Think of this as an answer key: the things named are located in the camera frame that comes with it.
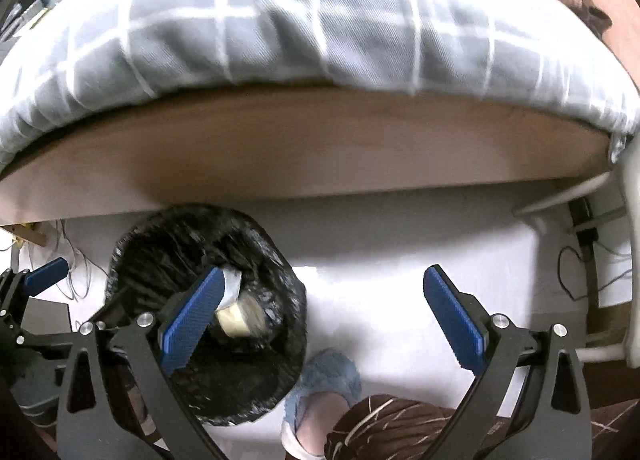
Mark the black lined trash bin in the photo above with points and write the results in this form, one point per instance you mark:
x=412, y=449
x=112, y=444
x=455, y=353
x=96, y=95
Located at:
x=252, y=353

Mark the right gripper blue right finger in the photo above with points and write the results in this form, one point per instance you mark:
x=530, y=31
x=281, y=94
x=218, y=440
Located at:
x=461, y=318

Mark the blue fluffy slipper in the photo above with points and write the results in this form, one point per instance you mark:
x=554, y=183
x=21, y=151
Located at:
x=326, y=389

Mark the clear plastic bag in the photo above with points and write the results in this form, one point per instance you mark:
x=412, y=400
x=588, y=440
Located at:
x=232, y=287

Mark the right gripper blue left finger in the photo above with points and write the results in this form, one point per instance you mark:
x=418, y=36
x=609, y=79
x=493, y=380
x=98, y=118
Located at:
x=186, y=318

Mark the brown patterned pajama leg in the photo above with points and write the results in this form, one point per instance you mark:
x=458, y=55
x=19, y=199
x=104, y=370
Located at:
x=388, y=427

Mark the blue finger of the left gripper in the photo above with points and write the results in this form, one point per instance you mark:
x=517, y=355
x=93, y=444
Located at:
x=46, y=275

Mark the wooden bed frame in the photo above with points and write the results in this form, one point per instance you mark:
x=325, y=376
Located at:
x=290, y=142

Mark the grey checked bed sheet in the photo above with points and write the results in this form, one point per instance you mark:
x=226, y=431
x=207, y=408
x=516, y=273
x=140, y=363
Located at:
x=89, y=56

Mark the yellow instant noodle cup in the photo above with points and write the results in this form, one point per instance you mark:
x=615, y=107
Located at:
x=244, y=318

